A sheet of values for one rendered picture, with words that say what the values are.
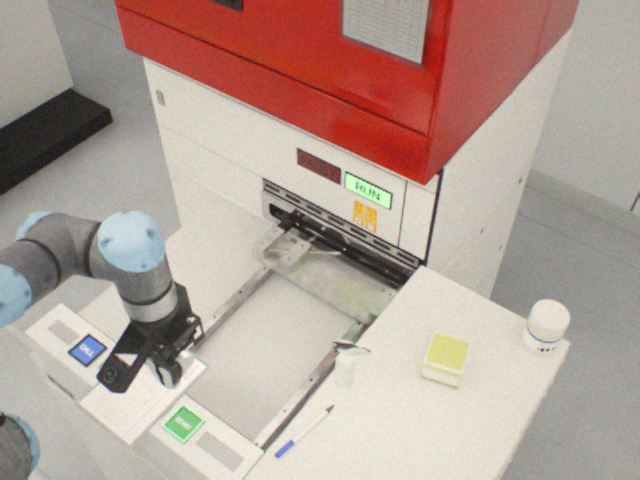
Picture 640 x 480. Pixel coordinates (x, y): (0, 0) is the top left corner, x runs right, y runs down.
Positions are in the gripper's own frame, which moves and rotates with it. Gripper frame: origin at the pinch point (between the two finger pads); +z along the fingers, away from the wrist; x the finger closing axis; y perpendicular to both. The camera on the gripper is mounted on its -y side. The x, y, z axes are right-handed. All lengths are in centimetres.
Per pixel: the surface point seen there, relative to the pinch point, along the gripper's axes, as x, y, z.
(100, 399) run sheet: 15.8, -5.0, 14.4
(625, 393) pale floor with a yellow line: -72, 126, 111
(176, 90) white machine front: 55, 59, -1
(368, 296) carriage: -8, 50, 23
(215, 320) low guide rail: 17.3, 26.0, 25.8
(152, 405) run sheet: 7.2, -0.2, 14.4
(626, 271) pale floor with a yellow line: -54, 182, 111
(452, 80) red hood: -15, 58, -32
